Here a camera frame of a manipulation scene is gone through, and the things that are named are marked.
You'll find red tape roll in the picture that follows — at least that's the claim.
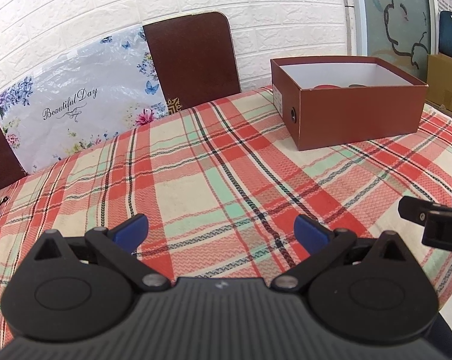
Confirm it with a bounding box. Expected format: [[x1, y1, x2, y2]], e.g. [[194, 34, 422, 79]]
[[313, 84, 341, 90]]

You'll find brown cardboard shoe box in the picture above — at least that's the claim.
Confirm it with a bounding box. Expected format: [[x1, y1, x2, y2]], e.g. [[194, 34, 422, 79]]
[[271, 55, 428, 150]]

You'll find red plaid bed cloth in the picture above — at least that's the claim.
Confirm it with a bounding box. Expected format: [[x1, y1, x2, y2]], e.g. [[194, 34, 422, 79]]
[[0, 89, 452, 349]]

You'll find upper cardboard carton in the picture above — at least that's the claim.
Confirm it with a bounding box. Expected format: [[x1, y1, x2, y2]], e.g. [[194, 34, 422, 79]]
[[426, 54, 452, 113]]

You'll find floral plastic pillow bag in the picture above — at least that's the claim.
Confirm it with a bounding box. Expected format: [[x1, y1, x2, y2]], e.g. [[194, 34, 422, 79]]
[[0, 24, 168, 174]]

